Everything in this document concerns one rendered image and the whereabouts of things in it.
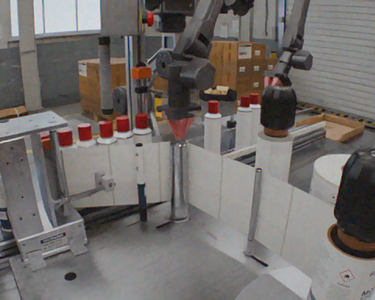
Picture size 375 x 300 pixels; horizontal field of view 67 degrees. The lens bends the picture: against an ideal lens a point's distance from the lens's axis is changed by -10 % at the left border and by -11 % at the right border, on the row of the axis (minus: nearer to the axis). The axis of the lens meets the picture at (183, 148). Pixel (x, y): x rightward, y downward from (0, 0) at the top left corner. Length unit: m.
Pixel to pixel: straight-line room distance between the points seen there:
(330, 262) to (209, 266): 0.28
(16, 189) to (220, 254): 0.40
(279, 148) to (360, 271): 0.41
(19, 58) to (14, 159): 5.61
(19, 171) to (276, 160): 0.53
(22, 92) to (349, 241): 6.05
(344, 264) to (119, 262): 0.41
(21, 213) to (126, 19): 0.49
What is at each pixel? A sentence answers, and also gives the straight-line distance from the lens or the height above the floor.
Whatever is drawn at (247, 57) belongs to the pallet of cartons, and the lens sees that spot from 4.81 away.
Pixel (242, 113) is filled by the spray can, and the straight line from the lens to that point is 1.06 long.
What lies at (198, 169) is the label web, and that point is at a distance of 0.67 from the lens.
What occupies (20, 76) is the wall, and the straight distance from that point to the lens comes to 6.18.
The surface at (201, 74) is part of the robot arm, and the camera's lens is 0.71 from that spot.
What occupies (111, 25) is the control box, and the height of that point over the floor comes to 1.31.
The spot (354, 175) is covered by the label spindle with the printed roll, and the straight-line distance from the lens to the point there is 0.35.
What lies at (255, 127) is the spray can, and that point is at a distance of 1.13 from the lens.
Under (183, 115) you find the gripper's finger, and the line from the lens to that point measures 0.78.
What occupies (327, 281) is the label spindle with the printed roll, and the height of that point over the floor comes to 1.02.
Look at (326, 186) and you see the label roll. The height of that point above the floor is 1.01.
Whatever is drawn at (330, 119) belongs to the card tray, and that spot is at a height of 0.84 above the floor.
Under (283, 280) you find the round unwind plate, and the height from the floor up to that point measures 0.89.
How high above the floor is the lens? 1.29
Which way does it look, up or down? 21 degrees down
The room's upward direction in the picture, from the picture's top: straight up
